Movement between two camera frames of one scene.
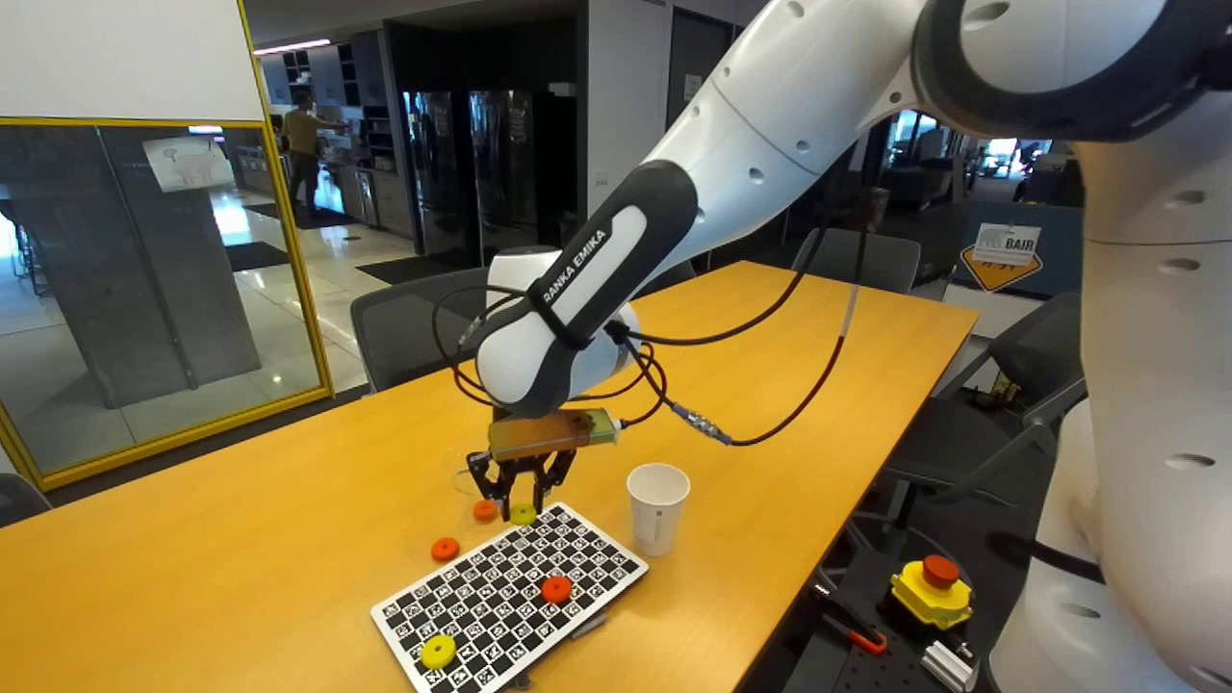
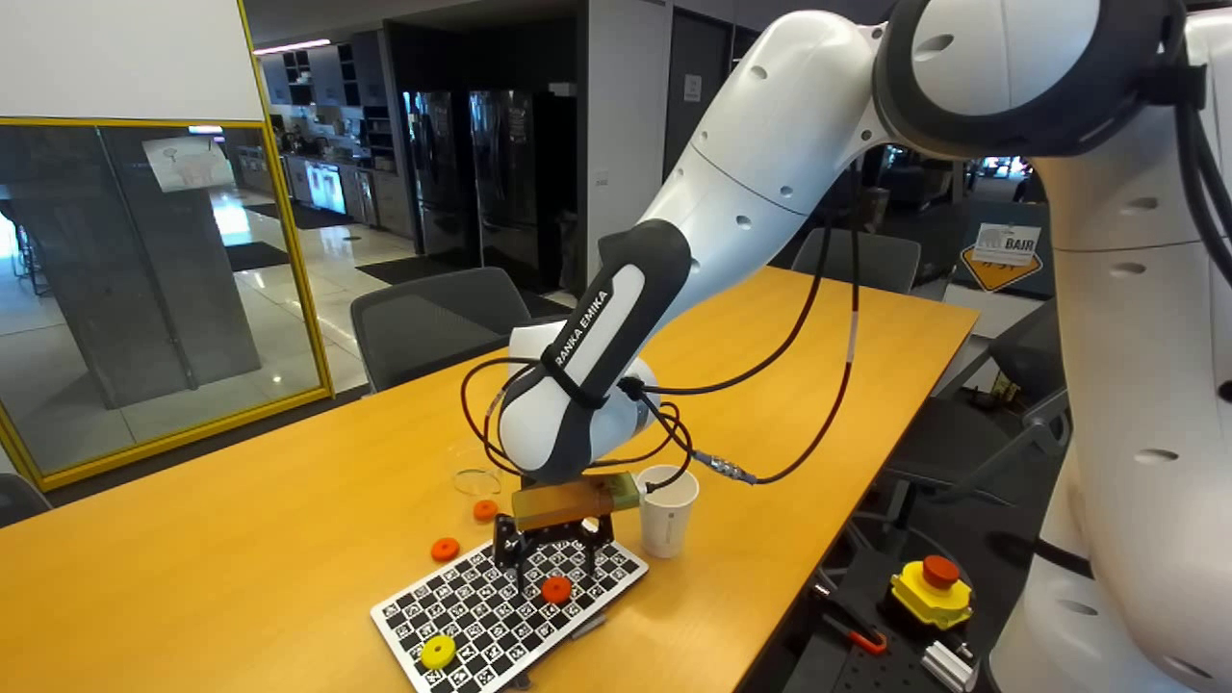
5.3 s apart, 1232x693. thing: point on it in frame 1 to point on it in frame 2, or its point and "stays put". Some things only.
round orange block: (555, 587) stays put
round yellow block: (437, 652) stays put
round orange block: (484, 510) stays put
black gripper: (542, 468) to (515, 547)
